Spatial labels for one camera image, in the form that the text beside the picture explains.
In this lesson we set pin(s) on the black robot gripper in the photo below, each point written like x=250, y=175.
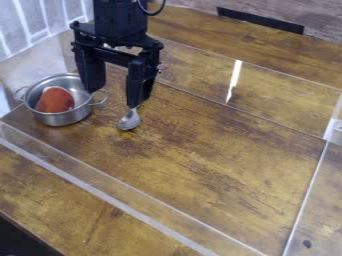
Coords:
x=115, y=38

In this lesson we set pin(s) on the red toy mushroom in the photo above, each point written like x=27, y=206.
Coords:
x=55, y=100

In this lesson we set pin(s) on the small silver pot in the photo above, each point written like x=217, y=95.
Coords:
x=70, y=81

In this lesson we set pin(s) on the spoon with yellow-green handle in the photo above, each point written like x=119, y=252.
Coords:
x=130, y=121

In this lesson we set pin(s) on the black bar on wall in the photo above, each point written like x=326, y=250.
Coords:
x=260, y=20

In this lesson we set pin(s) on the clear acrylic corner bracket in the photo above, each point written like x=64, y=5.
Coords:
x=333, y=132

